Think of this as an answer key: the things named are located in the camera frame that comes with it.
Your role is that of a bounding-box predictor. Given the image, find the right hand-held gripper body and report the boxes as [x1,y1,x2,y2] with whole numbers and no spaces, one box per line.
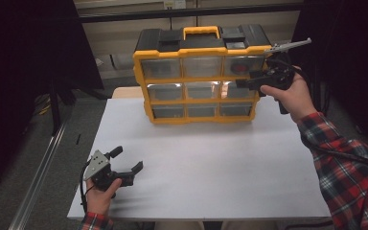
[260,37,312,115]

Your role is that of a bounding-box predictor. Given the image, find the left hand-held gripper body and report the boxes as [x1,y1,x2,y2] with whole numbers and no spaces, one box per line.
[82,149,135,193]

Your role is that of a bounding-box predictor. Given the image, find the clear plastic organizer drawer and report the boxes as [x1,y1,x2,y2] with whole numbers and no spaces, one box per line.
[223,56,266,78]

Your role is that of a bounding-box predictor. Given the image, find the yellow and black drawer organizer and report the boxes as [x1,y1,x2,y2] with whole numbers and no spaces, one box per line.
[132,24,276,126]

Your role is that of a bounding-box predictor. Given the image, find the person's right hand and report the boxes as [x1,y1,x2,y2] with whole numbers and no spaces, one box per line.
[260,65,319,124]

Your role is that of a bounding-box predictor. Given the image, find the person's left hand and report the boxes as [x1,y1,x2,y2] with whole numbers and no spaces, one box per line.
[84,177,124,217]

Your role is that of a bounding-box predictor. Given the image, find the black metal stand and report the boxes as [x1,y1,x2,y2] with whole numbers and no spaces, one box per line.
[48,76,78,137]

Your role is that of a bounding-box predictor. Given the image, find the black curtain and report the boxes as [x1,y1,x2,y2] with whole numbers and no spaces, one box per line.
[0,0,104,196]
[281,0,368,161]

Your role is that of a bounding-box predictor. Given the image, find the set of clear plastic drawers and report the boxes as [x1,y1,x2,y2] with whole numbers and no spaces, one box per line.
[140,57,260,119]

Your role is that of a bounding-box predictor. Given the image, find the black horizontal bar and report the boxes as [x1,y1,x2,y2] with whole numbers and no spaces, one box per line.
[78,3,303,24]

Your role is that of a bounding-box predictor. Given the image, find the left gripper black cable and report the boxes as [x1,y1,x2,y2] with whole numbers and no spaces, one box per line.
[79,161,92,214]

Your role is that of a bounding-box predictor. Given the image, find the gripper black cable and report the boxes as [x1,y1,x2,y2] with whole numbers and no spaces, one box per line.
[267,57,368,171]
[79,161,92,214]

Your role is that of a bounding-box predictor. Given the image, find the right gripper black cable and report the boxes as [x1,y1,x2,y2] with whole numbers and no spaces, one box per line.
[267,57,368,171]

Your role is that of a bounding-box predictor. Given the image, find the yellow floor cables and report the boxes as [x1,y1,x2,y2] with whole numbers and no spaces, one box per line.
[36,95,53,117]

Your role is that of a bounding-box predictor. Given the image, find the white wall outlet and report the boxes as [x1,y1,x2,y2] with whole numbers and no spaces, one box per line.
[163,0,187,10]

